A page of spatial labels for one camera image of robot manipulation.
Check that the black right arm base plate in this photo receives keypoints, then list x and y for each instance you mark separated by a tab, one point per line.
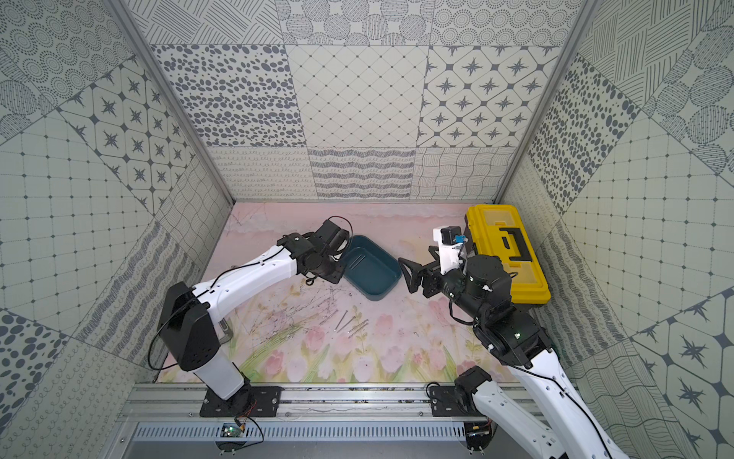
446	401

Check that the small green circuit board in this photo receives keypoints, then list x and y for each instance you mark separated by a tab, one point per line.
230	431

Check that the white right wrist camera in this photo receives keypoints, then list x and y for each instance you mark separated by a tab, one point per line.
450	242

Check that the white slotted cable duct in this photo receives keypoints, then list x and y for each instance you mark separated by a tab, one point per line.
439	431

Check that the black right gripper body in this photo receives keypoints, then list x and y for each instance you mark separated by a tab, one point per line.
450	284

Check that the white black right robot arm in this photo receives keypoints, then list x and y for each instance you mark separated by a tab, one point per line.
480	286

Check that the grey metal angle bracket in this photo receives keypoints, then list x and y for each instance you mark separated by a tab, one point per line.
227	332

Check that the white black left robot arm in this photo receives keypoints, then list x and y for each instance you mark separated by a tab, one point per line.
187	324

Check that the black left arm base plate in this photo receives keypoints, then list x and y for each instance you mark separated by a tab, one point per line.
253	401

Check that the teal plastic storage box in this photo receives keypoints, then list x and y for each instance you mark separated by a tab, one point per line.
381	275

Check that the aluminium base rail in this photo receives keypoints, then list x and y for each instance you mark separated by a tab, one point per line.
298	402

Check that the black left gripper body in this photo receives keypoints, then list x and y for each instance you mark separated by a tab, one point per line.
331	268

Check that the yellow black toolbox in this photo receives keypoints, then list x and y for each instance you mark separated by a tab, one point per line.
498	230

